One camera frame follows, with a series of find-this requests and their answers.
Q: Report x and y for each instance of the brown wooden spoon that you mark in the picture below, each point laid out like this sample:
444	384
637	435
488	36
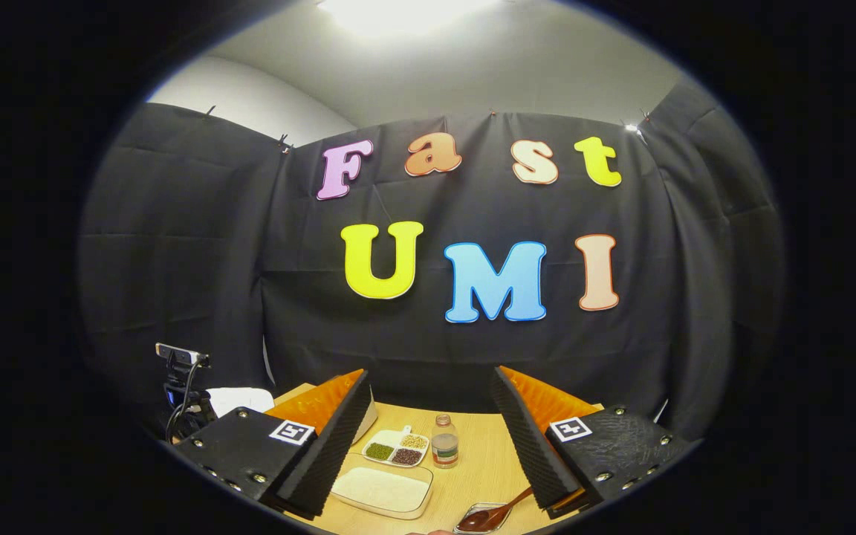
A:
498	511

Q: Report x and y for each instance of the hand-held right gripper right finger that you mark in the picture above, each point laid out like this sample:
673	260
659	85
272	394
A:
528	446

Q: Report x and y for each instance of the large ceiling light panel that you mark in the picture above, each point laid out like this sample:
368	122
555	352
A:
406	13

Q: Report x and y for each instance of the white rice cooker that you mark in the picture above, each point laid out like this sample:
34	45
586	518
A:
242	401

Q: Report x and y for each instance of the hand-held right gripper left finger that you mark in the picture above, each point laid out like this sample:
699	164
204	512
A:
331	446

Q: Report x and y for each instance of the black backdrop cloth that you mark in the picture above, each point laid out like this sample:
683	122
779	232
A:
428	349

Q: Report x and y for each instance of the square metal chopstick holder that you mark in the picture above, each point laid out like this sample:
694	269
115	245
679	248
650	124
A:
472	527

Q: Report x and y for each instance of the small clear plastic bottle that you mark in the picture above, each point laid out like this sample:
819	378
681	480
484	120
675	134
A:
445	446

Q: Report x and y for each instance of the white tray of rice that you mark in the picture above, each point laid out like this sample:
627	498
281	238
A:
383	490

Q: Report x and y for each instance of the white divided dish of beans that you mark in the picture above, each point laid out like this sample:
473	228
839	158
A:
397	448

